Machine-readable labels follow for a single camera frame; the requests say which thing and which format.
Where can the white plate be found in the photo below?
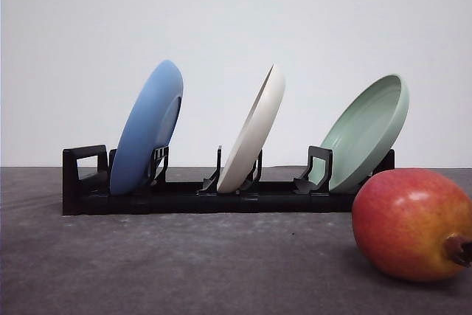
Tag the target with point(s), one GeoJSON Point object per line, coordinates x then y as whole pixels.
{"type": "Point", "coordinates": [254, 133]}

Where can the red pomegranate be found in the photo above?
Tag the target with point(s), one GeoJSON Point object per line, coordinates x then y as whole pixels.
{"type": "Point", "coordinates": [413, 224]}

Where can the blue plate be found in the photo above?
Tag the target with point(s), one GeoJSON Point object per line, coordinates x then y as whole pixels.
{"type": "Point", "coordinates": [150, 124]}

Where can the green plate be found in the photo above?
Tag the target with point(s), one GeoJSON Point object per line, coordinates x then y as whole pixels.
{"type": "Point", "coordinates": [365, 134]}

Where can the black plate rack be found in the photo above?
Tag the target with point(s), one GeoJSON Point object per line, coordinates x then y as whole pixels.
{"type": "Point", "coordinates": [86, 188]}

